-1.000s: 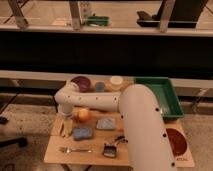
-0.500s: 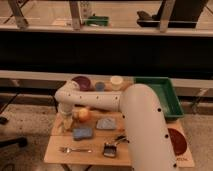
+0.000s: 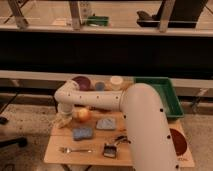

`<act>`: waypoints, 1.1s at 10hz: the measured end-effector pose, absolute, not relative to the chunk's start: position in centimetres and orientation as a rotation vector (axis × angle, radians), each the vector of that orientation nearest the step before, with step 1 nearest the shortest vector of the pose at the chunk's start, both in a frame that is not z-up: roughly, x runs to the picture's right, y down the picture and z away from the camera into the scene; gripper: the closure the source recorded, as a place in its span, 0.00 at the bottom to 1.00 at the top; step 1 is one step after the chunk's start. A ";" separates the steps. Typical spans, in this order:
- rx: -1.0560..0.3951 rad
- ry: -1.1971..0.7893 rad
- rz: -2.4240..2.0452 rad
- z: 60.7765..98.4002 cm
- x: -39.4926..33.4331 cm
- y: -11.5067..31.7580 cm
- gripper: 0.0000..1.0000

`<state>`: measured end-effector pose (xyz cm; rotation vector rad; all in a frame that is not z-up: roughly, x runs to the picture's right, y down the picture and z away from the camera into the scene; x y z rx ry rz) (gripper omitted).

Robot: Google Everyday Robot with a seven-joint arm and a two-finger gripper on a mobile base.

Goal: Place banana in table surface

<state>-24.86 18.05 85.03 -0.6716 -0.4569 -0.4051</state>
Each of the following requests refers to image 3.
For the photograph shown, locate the grey blue cloth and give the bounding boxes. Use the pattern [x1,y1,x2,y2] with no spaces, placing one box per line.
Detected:
[96,118,116,130]

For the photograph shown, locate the black brush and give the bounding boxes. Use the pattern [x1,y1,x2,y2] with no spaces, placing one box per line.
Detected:
[103,144,117,158]

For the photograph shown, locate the blue sponge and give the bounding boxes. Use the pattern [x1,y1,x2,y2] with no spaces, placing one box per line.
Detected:
[73,127,93,141]

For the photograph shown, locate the orange bowl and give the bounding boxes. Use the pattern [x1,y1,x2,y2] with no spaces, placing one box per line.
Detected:
[170,129,187,156]

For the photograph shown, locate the green tray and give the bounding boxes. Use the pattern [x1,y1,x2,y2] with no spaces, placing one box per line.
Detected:
[134,77,184,120]

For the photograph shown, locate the blue cup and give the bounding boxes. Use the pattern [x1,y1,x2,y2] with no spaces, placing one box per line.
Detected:
[95,82,105,91]

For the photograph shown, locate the purple bowl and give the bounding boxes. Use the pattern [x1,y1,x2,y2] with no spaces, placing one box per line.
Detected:
[73,76,91,91]

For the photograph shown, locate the white cup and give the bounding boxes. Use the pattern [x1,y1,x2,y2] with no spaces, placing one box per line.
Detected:
[110,76,123,91]

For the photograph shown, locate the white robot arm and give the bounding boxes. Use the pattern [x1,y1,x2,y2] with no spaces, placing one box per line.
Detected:
[54,80,181,171]

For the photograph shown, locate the silver fork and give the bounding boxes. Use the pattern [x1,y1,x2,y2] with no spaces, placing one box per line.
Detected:
[59,147,93,153]

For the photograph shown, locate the green object on shelf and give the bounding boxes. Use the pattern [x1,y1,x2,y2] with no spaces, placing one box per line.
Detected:
[86,15,109,26]

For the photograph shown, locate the orange apple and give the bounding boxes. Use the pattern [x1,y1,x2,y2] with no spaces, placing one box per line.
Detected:
[74,108,92,123]

